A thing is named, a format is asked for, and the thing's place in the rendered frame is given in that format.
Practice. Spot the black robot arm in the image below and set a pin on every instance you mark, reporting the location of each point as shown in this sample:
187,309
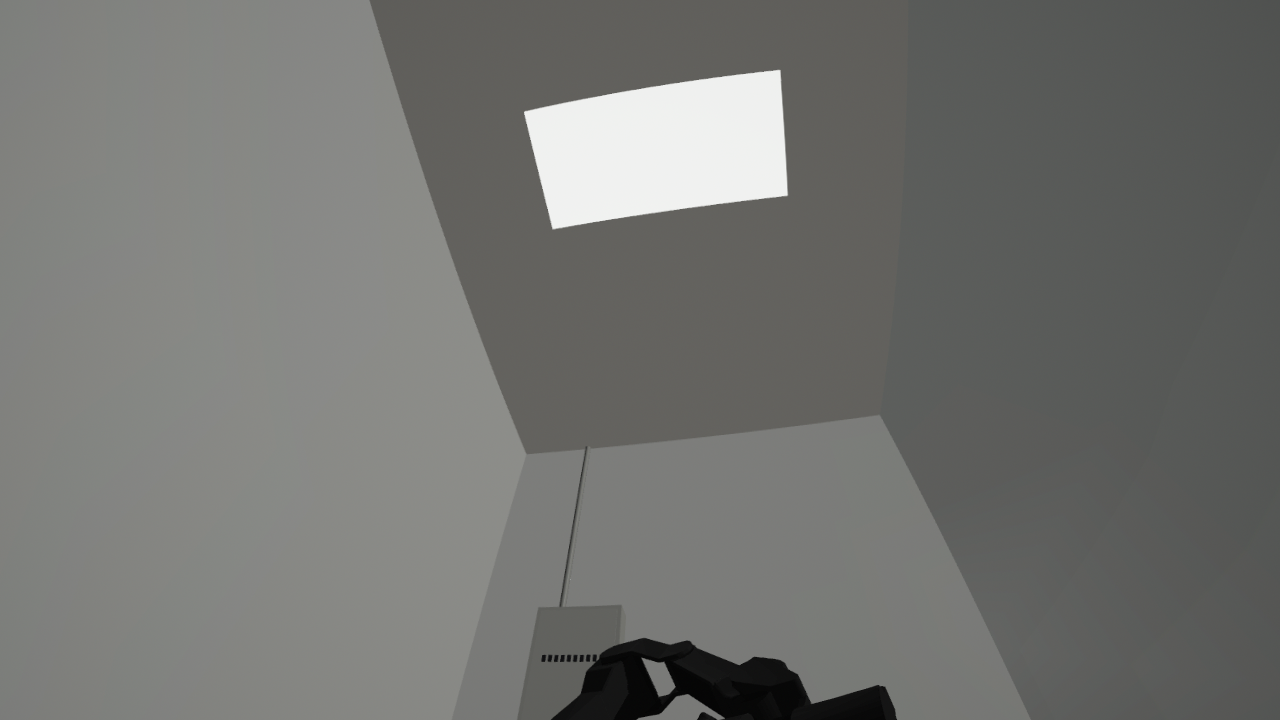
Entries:
618,687

